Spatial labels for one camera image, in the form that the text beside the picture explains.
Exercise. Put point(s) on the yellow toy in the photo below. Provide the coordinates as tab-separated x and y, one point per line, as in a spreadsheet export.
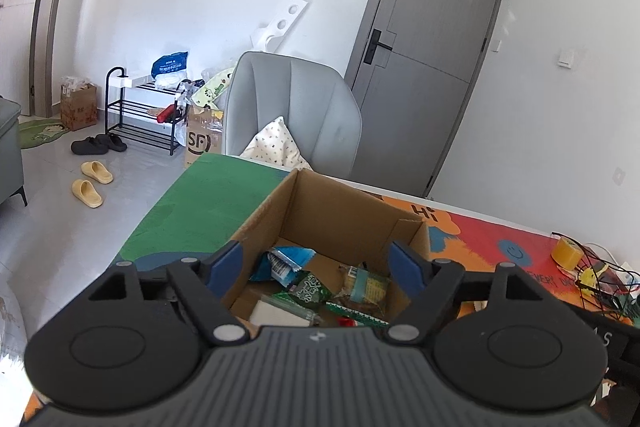
592	274

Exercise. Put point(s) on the grey sofa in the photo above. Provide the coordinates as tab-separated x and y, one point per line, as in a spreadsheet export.
10	152

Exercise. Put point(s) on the white light switch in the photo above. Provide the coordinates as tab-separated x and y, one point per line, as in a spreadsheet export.
566	58

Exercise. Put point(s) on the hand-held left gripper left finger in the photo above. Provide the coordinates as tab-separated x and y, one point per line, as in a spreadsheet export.
226	264

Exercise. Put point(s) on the black slipper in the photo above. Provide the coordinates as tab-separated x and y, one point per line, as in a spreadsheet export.
87	148
112	142

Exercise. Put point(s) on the grey hallway door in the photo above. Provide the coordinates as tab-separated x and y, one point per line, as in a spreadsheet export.
45	7

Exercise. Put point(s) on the colourful cartoon table mat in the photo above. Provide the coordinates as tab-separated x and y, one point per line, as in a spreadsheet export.
210	202

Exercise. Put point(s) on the white black bread packet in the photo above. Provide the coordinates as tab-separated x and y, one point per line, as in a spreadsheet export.
280	312

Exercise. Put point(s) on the cardboard box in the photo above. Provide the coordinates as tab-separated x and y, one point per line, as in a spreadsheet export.
330	207

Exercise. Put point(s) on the black shoe rack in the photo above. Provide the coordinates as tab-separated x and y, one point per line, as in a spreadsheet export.
135	117

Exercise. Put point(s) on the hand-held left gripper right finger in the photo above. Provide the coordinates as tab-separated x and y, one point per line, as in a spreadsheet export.
406	267

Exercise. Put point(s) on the blue snack packet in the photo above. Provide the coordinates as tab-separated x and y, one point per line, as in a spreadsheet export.
285	263

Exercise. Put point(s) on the green floor rug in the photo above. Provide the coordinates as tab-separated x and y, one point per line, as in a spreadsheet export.
42	134

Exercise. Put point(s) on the green yellow printed bag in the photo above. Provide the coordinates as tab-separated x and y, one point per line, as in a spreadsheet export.
212	87

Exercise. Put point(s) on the small brown carton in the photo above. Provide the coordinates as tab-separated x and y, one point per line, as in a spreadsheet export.
77	107

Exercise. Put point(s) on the round biscuit packet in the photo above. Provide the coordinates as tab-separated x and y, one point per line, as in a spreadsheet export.
362	284

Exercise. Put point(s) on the small green snack packet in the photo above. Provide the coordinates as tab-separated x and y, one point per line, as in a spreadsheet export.
357	313

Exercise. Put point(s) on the blue plastic bag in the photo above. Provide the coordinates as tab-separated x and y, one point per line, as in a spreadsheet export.
170	64

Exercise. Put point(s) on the red snack packet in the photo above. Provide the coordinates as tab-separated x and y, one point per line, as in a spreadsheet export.
345	322

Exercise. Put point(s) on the grey armchair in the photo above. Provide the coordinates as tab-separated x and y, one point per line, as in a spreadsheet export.
300	107

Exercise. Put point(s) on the white spotted pillow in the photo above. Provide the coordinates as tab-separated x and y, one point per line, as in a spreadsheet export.
275	147

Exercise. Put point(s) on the yellow tape roll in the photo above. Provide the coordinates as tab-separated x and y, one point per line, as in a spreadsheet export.
567	252

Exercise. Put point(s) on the white foam board with holes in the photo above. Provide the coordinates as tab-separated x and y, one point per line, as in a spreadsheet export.
280	24

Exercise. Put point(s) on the large green snack packet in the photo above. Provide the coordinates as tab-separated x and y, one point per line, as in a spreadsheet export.
311	289

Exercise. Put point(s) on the yellow slipper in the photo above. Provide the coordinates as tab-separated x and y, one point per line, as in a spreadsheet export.
97	172
87	193

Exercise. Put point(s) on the printed brown carton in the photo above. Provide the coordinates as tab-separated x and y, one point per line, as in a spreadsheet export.
202	142

